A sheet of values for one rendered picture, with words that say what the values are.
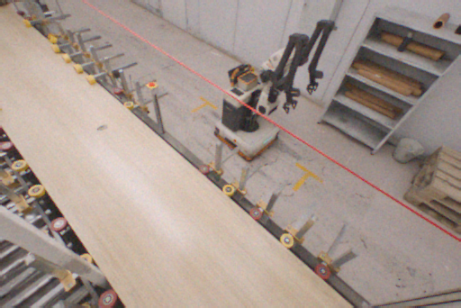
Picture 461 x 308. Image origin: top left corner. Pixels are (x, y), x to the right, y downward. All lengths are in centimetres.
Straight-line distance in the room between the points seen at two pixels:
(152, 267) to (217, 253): 36
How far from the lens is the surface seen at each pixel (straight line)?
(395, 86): 328
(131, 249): 152
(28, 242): 100
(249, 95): 260
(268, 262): 148
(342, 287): 183
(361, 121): 399
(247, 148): 272
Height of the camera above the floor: 230
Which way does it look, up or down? 50 degrees down
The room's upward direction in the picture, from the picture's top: 8 degrees clockwise
